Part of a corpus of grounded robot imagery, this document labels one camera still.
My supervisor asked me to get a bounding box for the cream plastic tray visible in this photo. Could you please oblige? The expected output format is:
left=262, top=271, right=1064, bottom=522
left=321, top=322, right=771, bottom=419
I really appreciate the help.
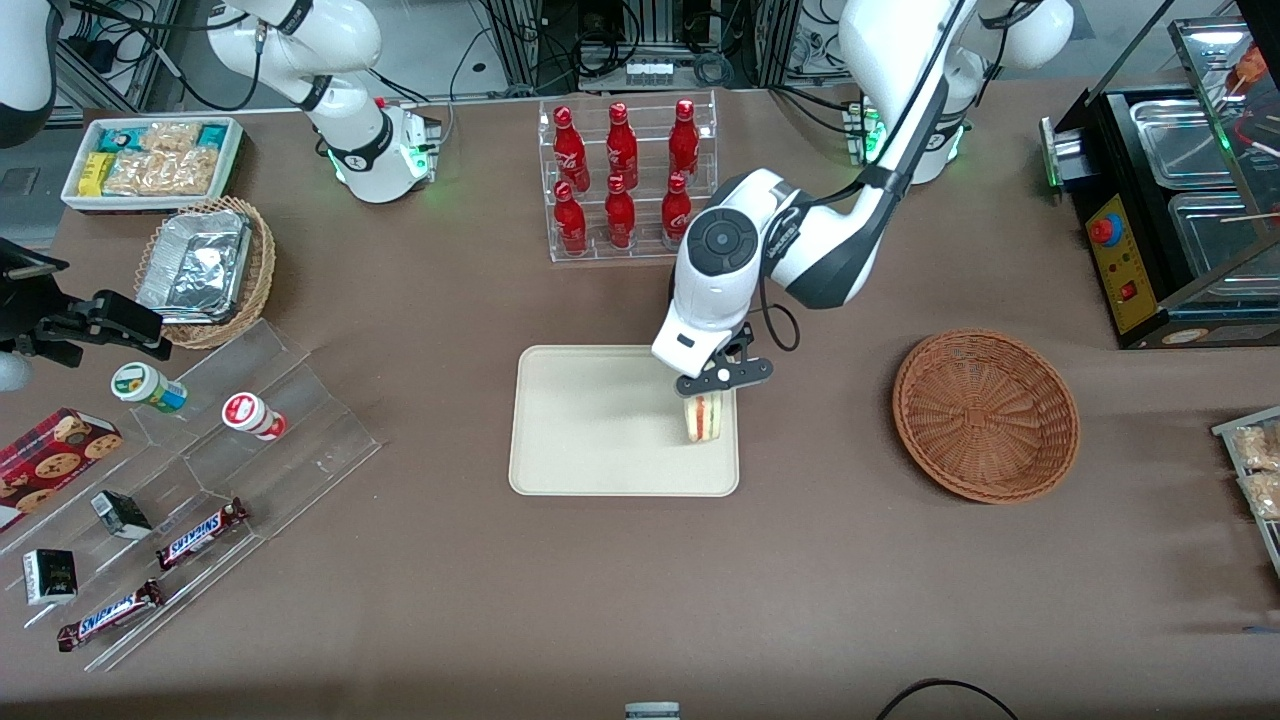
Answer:
left=508, top=345, right=741, bottom=498

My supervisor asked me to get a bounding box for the black food warmer case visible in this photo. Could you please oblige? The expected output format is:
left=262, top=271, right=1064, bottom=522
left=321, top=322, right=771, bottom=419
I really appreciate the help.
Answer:
left=1040, top=15, right=1280, bottom=351

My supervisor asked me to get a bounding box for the white snack bin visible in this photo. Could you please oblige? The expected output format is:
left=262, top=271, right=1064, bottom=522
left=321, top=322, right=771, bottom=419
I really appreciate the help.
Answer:
left=60, top=116, right=246, bottom=214

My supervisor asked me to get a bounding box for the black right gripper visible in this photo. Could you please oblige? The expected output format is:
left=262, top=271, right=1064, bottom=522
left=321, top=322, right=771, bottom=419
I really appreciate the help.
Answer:
left=0, top=238, right=174, bottom=367

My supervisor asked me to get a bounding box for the clear acrylic bottle rack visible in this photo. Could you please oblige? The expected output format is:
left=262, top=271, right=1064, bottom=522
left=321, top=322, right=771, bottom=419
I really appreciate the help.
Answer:
left=538, top=90, right=719, bottom=264

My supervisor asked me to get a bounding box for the black looped cable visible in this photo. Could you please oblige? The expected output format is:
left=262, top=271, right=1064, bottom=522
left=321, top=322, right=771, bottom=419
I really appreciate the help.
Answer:
left=877, top=679, right=1021, bottom=720

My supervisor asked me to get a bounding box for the clear snack bag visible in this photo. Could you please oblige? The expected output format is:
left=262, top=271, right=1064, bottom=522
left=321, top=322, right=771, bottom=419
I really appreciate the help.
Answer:
left=1240, top=470, right=1280, bottom=521
left=1232, top=424, right=1280, bottom=471

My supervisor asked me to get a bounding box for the light oval wicker basket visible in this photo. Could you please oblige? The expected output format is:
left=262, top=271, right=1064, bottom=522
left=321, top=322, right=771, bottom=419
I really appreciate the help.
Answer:
left=135, top=196, right=277, bottom=350

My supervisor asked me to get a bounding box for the red cookie box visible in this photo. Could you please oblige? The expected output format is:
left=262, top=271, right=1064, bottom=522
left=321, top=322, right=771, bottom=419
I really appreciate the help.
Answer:
left=0, top=407, right=124, bottom=534

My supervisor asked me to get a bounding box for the red cola bottle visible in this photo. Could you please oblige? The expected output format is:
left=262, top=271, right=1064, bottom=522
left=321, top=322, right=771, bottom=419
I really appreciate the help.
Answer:
left=606, top=102, right=639, bottom=189
left=668, top=99, right=701, bottom=181
left=604, top=175, right=637, bottom=250
left=553, top=106, right=591, bottom=193
left=553, top=181, right=588, bottom=256
left=661, top=172, right=693, bottom=241

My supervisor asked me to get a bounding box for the green lid yogurt cup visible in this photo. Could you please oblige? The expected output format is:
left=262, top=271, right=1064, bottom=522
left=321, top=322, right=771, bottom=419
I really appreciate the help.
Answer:
left=110, top=362, right=189, bottom=415

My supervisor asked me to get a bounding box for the grey metal tray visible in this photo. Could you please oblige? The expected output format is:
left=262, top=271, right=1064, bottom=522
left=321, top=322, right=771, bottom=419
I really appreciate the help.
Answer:
left=1212, top=405, right=1280, bottom=579

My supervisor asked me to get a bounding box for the steel warmer pan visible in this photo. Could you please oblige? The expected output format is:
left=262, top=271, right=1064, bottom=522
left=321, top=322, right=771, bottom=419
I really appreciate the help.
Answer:
left=1130, top=98, right=1246, bottom=191
left=1168, top=190, right=1280, bottom=296

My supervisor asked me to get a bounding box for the round brown wicker basket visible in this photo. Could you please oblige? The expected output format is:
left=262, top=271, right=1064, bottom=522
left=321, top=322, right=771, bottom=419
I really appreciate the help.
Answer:
left=892, top=330, right=1082, bottom=504

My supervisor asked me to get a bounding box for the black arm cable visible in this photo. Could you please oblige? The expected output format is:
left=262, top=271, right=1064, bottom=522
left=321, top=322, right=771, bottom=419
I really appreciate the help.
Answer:
left=755, top=0, right=966, bottom=353

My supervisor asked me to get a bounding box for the aluminium frame rack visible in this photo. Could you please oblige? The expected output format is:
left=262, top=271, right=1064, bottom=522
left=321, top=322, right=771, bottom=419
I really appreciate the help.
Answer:
left=480, top=0, right=801, bottom=96

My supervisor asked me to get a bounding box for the triangular sandwich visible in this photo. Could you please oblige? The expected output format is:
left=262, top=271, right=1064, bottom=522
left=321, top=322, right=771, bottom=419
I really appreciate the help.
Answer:
left=682, top=393, right=724, bottom=443

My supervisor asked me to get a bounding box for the aluminium foil tray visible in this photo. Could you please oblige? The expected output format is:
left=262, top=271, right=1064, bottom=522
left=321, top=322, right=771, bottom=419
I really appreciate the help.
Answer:
left=137, top=210, right=253, bottom=325

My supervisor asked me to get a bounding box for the small black carton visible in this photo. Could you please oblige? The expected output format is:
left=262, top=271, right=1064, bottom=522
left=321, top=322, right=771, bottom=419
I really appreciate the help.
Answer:
left=90, top=490, right=153, bottom=541
left=22, top=549, right=79, bottom=607

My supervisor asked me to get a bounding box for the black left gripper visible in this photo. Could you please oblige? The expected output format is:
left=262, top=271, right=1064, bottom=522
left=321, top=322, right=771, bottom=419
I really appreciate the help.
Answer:
left=677, top=322, right=776, bottom=398

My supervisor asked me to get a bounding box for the clear cracker bag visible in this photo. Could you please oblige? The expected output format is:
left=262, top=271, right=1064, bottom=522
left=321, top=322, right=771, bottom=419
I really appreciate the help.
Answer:
left=140, top=122, right=201, bottom=153
left=105, top=150, right=166, bottom=196
left=160, top=148, right=221, bottom=196

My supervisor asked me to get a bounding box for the red lid yogurt cup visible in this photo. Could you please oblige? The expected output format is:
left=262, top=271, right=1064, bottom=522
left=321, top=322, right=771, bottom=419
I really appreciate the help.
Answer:
left=221, top=392, right=288, bottom=442

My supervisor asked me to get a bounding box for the brown Snickers bar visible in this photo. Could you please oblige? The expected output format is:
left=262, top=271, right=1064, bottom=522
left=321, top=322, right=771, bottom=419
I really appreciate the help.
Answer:
left=56, top=579, right=165, bottom=653
left=155, top=497, right=249, bottom=572

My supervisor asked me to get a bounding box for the clear acrylic stepped stand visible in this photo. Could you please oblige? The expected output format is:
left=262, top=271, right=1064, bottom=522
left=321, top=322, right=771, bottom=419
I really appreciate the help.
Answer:
left=0, top=318, right=383, bottom=673

